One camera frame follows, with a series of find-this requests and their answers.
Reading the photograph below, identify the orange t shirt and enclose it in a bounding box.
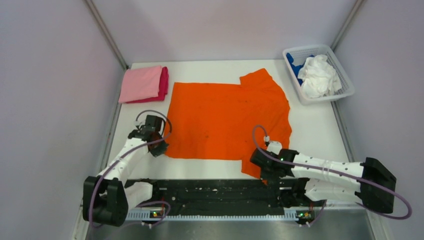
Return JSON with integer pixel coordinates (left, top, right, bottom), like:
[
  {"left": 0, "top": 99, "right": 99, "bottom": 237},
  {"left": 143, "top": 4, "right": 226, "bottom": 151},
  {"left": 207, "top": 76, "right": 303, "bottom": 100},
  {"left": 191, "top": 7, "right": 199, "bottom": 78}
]
[{"left": 165, "top": 68, "right": 292, "bottom": 178}]

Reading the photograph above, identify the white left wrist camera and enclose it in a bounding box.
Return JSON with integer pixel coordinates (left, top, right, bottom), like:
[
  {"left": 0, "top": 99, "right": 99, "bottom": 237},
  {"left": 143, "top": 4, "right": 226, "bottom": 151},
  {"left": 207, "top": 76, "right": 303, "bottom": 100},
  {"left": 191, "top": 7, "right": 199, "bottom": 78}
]
[{"left": 133, "top": 120, "right": 145, "bottom": 131}]

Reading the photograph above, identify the white plastic basket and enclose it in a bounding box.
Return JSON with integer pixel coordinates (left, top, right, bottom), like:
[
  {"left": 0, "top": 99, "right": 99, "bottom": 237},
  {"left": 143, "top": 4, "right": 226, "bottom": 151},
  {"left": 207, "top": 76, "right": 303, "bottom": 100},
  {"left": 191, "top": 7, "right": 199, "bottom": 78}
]
[{"left": 282, "top": 44, "right": 355, "bottom": 105}]

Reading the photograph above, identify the pink folded t shirt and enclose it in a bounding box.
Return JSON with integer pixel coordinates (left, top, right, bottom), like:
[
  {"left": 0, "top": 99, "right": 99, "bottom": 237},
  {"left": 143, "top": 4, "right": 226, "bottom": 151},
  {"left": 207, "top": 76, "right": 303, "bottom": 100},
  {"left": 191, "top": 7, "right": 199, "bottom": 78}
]
[{"left": 118, "top": 65, "right": 163, "bottom": 104}]

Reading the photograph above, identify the crimson folded t shirt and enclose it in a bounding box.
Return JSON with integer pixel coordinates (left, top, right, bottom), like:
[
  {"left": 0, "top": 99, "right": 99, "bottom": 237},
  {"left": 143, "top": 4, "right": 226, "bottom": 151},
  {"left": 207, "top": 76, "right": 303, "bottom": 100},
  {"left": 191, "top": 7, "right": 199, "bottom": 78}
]
[{"left": 126, "top": 66, "right": 169, "bottom": 104}]

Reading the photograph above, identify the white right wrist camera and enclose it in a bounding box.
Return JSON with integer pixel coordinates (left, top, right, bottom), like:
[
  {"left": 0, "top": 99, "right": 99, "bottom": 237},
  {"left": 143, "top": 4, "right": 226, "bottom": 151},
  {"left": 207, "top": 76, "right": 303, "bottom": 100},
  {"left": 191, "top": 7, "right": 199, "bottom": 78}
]
[{"left": 263, "top": 136, "right": 283, "bottom": 156}]

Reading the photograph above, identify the white slotted cable duct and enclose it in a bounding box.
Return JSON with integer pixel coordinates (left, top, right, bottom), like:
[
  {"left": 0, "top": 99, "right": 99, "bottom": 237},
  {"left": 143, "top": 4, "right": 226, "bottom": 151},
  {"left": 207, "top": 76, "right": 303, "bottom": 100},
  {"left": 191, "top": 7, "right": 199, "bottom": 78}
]
[{"left": 125, "top": 208, "right": 315, "bottom": 222}]

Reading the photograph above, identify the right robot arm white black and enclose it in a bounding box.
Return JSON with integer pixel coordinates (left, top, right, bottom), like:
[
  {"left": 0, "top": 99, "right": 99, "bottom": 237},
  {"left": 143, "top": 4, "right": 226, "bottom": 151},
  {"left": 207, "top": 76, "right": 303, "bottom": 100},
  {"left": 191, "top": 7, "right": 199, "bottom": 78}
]
[{"left": 250, "top": 148, "right": 397, "bottom": 214}]

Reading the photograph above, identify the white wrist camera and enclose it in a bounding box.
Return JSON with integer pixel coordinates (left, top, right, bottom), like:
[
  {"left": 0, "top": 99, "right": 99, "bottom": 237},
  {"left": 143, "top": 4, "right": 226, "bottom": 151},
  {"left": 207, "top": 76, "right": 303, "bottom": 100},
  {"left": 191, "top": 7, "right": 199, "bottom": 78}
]
[
  {"left": 133, "top": 120, "right": 145, "bottom": 131},
  {"left": 263, "top": 136, "right": 283, "bottom": 156}
]

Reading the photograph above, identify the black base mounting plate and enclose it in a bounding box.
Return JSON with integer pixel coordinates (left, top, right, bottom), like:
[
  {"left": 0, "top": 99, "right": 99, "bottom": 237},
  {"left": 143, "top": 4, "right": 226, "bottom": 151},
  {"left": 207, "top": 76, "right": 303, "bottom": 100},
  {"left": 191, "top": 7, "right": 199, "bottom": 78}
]
[{"left": 125, "top": 177, "right": 327, "bottom": 217}]

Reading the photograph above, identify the blue t shirt in basket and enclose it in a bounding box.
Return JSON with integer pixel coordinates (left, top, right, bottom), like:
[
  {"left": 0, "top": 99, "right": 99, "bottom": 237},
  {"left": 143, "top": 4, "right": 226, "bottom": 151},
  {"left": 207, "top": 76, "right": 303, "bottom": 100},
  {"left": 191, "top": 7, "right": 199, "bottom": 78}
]
[{"left": 284, "top": 52, "right": 306, "bottom": 87}]

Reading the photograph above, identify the white crumpled t shirt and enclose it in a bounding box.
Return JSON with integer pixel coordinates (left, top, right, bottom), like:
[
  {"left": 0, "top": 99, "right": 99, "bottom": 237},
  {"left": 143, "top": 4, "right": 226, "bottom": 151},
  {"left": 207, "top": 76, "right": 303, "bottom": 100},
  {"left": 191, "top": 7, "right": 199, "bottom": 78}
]
[{"left": 297, "top": 54, "right": 342, "bottom": 99}]

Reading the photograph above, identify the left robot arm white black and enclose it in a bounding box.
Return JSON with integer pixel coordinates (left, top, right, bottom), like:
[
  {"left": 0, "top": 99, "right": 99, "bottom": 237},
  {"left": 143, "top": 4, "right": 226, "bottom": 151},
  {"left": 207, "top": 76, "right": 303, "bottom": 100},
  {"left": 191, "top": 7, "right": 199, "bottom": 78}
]
[{"left": 82, "top": 110, "right": 172, "bottom": 227}]

